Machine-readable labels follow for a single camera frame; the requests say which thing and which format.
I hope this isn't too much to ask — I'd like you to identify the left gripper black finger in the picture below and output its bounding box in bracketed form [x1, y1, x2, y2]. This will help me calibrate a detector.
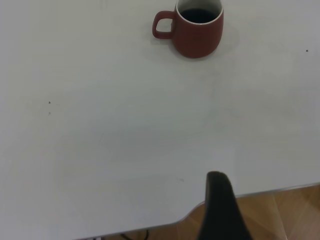
[196, 171, 253, 240]

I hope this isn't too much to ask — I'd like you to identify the red ceramic mug with coffee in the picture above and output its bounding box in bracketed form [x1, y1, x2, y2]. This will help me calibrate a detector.
[151, 0, 225, 59]

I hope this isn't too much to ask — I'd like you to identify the black cable under table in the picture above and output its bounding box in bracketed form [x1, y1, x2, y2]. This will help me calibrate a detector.
[119, 228, 151, 240]

